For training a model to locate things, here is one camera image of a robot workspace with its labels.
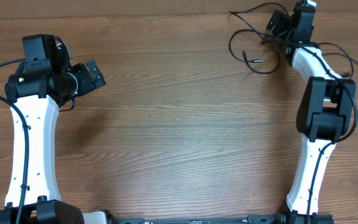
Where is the thick black USB cable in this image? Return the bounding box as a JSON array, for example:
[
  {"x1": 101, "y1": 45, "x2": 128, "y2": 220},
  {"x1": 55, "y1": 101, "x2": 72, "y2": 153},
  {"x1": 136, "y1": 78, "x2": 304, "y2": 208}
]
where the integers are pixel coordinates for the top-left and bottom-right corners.
[{"x1": 227, "y1": 2, "x2": 291, "y2": 75}]

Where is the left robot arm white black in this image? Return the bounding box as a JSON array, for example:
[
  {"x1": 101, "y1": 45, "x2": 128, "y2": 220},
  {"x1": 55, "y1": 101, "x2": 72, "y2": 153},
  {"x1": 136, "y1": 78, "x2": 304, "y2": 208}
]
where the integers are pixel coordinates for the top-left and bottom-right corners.
[{"x1": 0, "y1": 34, "x2": 114, "y2": 223}]

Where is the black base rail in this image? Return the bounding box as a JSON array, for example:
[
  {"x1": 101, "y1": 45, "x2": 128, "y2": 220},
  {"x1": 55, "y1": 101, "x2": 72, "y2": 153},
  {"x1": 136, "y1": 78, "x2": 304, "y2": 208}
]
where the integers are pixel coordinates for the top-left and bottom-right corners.
[{"x1": 82, "y1": 210, "x2": 335, "y2": 224}]

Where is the thin black split cable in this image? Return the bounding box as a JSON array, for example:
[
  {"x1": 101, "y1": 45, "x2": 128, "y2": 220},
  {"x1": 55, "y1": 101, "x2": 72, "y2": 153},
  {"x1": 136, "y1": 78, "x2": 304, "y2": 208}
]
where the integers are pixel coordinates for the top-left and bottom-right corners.
[{"x1": 317, "y1": 42, "x2": 358, "y2": 82}]

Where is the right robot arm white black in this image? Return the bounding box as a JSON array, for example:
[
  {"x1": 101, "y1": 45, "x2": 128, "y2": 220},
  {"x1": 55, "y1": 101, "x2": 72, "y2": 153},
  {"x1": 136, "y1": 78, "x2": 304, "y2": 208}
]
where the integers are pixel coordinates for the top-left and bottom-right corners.
[{"x1": 267, "y1": 1, "x2": 357, "y2": 223}]

